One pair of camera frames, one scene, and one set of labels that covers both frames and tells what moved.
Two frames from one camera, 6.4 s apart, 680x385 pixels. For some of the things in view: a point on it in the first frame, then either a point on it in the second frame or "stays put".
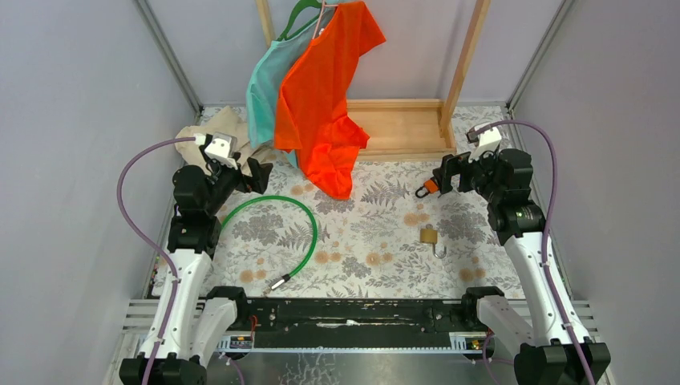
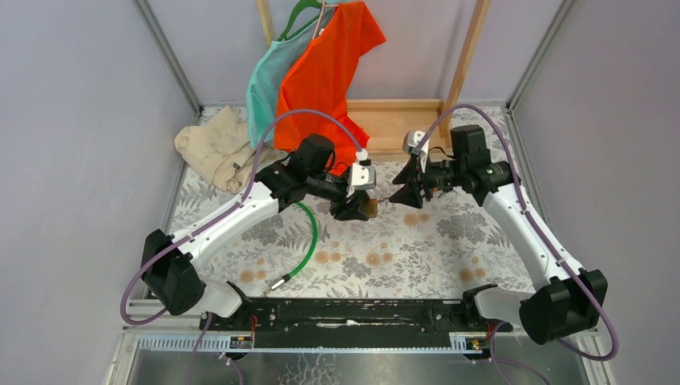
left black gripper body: x=225 y=180 -> x=333 y=191
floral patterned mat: x=394 y=237 stays put
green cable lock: x=284 y=278 stays put
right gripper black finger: x=452 y=164 -> x=412 y=179
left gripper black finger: x=261 y=173 -> x=353 y=208
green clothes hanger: x=300 y=5 stays put
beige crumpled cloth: x=227 y=121 stays put
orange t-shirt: x=313 y=113 stays put
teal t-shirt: x=265 y=78 stays put
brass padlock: x=429 y=235 -> x=371 y=208
